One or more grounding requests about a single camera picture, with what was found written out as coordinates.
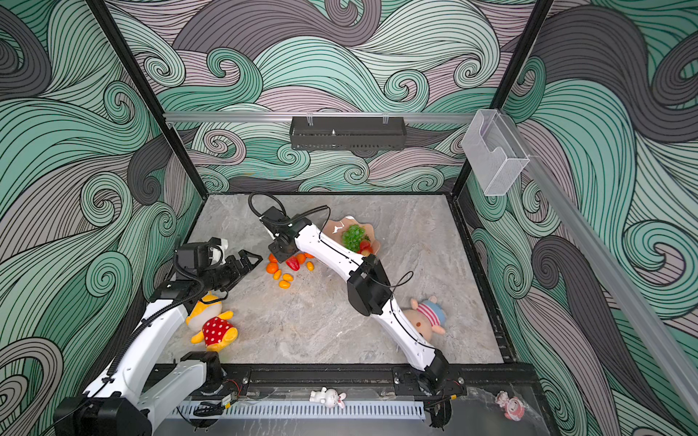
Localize white slotted cable duct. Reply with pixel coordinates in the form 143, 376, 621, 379
168, 400, 427, 421

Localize aluminium rail back wall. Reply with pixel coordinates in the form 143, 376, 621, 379
163, 111, 476, 125

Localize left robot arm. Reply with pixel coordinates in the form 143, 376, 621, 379
50, 238, 263, 435

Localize clear plastic wall bin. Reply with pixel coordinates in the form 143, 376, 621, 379
461, 109, 530, 197

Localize white bunny figurine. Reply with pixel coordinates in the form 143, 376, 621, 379
309, 387, 346, 409

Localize pig-face plush doll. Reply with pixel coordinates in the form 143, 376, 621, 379
403, 296, 446, 342

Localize pink fruit bowl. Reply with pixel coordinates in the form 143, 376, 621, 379
323, 216, 381, 256

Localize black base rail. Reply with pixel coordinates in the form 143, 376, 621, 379
220, 363, 538, 398

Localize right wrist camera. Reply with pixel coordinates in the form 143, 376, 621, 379
260, 206, 289, 232

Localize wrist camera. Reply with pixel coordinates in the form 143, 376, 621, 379
260, 206, 289, 232
208, 237, 228, 266

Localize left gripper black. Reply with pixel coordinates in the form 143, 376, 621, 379
200, 250, 262, 294

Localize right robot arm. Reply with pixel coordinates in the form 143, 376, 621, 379
248, 194, 449, 395

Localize yellow plush toy red dress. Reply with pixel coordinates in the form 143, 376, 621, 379
185, 292, 239, 352

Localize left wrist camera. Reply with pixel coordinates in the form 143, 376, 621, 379
208, 237, 228, 266

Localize black wall tray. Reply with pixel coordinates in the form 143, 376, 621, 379
289, 117, 407, 152

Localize strawberry cluster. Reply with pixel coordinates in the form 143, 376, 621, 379
285, 257, 301, 272

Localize green grape bunch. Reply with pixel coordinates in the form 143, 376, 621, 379
342, 225, 367, 253

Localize aluminium rail right wall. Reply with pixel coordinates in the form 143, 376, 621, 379
498, 111, 698, 415

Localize aluminium rail wall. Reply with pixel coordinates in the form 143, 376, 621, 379
498, 111, 698, 415
163, 111, 476, 125

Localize pink pig figurine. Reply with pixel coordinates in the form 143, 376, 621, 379
496, 391, 526, 421

